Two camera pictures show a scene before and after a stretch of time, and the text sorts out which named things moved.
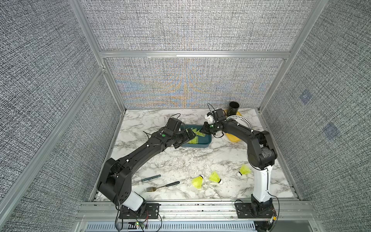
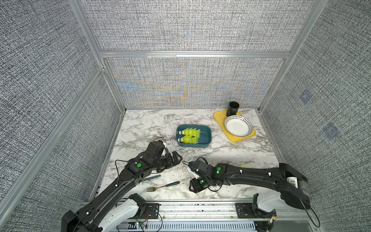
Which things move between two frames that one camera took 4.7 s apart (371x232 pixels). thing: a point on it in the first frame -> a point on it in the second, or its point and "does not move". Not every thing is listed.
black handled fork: (153, 189) does not move
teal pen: (150, 178) does not move
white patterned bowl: (241, 121) does not move
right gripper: (205, 130) -> (194, 188)
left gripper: (186, 137) -> (170, 163)
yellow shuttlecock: (195, 140) does not move
